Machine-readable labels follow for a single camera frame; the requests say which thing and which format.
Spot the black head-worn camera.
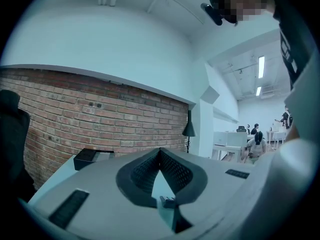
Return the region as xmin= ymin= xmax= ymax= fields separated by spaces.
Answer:
xmin=200 ymin=2 xmax=224 ymax=27

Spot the person's black shirt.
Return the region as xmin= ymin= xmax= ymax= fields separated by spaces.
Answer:
xmin=265 ymin=0 xmax=320 ymax=90

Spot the black office chair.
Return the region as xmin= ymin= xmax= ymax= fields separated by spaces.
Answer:
xmin=0 ymin=89 xmax=37 ymax=203

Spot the long ceiling light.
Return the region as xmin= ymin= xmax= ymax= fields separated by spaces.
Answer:
xmin=257 ymin=55 xmax=266 ymax=79

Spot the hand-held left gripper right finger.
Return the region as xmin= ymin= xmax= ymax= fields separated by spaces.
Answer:
xmin=159 ymin=147 xmax=257 ymax=240

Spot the person's head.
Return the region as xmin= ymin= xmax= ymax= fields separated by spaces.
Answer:
xmin=207 ymin=0 xmax=276 ymax=25

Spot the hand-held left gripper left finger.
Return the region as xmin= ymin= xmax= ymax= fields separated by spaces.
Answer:
xmin=27 ymin=147 xmax=176 ymax=240

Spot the small white table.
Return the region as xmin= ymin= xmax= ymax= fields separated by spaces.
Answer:
xmin=265 ymin=129 xmax=286 ymax=150

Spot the black desk lamp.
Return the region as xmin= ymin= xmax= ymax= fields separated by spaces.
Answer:
xmin=181 ymin=109 xmax=198 ymax=154

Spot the white desk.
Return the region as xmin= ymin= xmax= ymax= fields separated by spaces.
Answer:
xmin=212 ymin=130 xmax=249 ymax=163

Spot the black box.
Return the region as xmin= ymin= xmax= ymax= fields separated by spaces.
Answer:
xmin=73 ymin=147 xmax=115 ymax=172

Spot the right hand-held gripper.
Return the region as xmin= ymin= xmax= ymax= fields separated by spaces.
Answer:
xmin=219 ymin=55 xmax=320 ymax=240

